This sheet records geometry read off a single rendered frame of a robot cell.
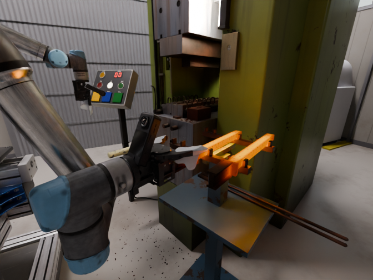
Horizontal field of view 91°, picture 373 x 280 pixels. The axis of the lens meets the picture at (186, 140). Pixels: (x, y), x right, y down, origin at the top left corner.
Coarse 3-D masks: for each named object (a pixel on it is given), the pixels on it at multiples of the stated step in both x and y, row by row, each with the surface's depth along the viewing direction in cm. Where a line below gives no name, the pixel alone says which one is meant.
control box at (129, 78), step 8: (104, 72) 142; (112, 72) 140; (120, 72) 137; (128, 72) 135; (96, 80) 143; (104, 80) 140; (112, 80) 138; (120, 80) 135; (128, 80) 133; (136, 80) 139; (104, 88) 139; (112, 88) 136; (120, 88) 133; (128, 88) 132; (112, 96) 135; (128, 96) 133; (96, 104) 141; (104, 104) 137; (112, 104) 133; (120, 104) 131; (128, 104) 134
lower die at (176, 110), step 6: (180, 102) 114; (198, 102) 120; (204, 102) 122; (216, 102) 131; (168, 108) 119; (174, 108) 115; (180, 108) 111; (216, 108) 133; (168, 114) 120; (174, 114) 116; (180, 114) 112; (186, 114) 113
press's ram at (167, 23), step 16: (160, 0) 102; (176, 0) 94; (192, 0) 90; (208, 0) 97; (160, 16) 105; (176, 16) 97; (192, 16) 92; (208, 16) 100; (160, 32) 108; (176, 32) 99; (192, 32) 95; (208, 32) 103
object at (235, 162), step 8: (264, 136) 71; (272, 136) 71; (256, 144) 62; (264, 144) 65; (240, 152) 56; (248, 152) 56; (256, 152) 60; (224, 160) 48; (232, 160) 51; (240, 160) 51; (216, 168) 44; (224, 168) 44; (232, 168) 48; (216, 176) 44; (224, 176) 47; (208, 184) 44; (216, 184) 44
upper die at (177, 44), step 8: (160, 40) 109; (168, 40) 105; (176, 40) 100; (184, 40) 98; (192, 40) 102; (200, 40) 107; (208, 40) 111; (160, 48) 111; (168, 48) 106; (176, 48) 102; (184, 48) 100; (192, 48) 104; (200, 48) 108; (208, 48) 113; (216, 48) 118; (160, 56) 113; (168, 56) 113; (176, 56) 113; (200, 56) 113; (208, 56) 114; (216, 56) 120
